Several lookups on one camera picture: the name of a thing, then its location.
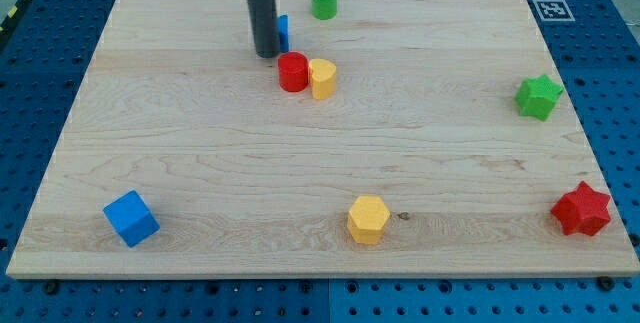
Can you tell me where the red cylinder block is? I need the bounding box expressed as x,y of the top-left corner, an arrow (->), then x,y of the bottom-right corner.
277,51 -> 308,92

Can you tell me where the green star block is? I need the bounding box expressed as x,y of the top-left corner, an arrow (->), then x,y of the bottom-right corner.
514,74 -> 564,121

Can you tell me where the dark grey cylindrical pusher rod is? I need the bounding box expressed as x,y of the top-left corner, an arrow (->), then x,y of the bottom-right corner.
246,0 -> 280,58

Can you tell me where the green cylinder block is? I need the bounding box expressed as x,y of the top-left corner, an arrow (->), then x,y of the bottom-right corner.
311,0 -> 338,20

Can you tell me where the light wooden board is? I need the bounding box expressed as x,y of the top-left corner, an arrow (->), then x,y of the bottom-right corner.
7,0 -> 639,280

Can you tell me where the yellow heart block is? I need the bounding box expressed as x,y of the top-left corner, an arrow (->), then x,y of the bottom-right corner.
309,58 -> 337,100

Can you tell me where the blue cube block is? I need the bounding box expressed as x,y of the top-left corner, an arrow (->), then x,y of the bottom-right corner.
103,190 -> 160,248

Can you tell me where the yellow hexagon block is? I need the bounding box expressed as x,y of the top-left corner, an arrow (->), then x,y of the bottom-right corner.
347,196 -> 391,245

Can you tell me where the red star block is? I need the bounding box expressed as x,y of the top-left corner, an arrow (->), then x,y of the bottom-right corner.
550,181 -> 611,236

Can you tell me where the blue triangle block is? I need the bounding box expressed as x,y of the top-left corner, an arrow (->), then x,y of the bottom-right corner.
277,14 -> 290,53

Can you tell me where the white fiducial marker tag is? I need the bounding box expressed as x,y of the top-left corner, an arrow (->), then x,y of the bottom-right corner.
533,0 -> 575,22

